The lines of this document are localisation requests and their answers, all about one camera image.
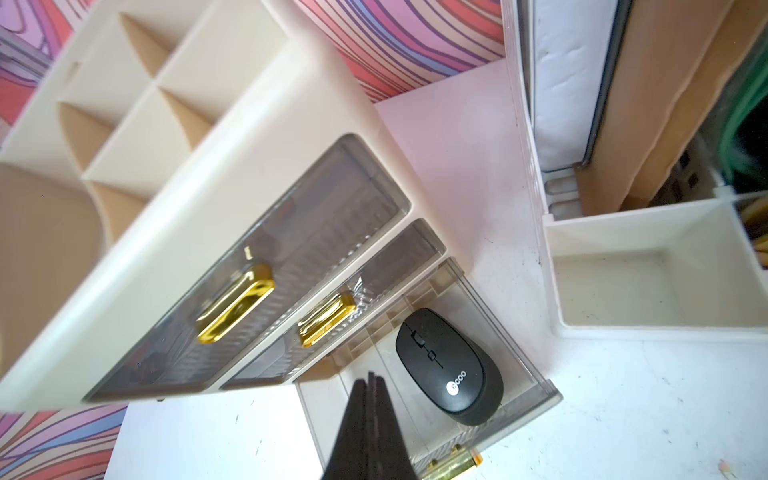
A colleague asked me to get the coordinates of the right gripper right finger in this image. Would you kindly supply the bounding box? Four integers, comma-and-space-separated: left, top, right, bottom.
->
369, 372, 418, 480

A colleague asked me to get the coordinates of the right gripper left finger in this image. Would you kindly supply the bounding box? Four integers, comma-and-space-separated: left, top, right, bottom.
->
322, 380, 368, 480

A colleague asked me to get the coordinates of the transparent bottom drawer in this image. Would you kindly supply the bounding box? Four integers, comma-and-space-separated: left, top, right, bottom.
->
297, 260, 562, 474

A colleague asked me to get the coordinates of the transparent top drawer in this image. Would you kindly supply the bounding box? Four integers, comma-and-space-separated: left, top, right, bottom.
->
87, 134, 410, 402

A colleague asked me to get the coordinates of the beige drawer organizer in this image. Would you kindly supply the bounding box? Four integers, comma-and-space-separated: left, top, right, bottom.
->
1, 1, 469, 413

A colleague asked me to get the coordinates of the white file rack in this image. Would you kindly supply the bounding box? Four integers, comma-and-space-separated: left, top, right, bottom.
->
503, 1, 767, 342

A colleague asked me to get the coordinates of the white book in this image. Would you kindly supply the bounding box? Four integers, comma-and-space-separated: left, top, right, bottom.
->
516, 0, 632, 172

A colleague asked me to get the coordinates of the green folder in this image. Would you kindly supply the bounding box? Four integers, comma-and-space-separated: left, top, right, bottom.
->
717, 52, 767, 190

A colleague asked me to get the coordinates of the brown cardboard folder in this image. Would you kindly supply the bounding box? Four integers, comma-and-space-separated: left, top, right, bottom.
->
577, 1, 767, 216

